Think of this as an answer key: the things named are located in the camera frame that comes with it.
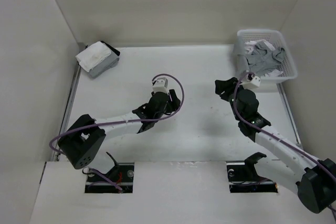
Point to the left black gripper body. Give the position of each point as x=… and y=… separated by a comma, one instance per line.
x=171, y=104

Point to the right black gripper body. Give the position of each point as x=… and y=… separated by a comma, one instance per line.
x=228, y=95

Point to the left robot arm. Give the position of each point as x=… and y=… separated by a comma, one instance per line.
x=81, y=143

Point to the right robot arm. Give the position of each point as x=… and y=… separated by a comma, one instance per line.
x=310, y=178

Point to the white tank top in basket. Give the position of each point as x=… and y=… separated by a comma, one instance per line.
x=249, y=47

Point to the folded black tank top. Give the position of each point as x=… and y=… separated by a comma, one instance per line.
x=117, y=52

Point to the folded white tank top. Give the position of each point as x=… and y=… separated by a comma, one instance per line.
x=93, y=55

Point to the white plastic basket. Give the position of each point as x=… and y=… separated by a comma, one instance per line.
x=264, y=52

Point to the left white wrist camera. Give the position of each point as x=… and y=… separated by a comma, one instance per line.
x=160, y=85

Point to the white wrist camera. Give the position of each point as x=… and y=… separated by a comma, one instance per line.
x=160, y=85
x=251, y=82

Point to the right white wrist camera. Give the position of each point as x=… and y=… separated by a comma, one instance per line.
x=251, y=82

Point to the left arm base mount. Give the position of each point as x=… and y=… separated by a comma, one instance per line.
x=118, y=179

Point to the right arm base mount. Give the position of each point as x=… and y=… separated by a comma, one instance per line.
x=243, y=178

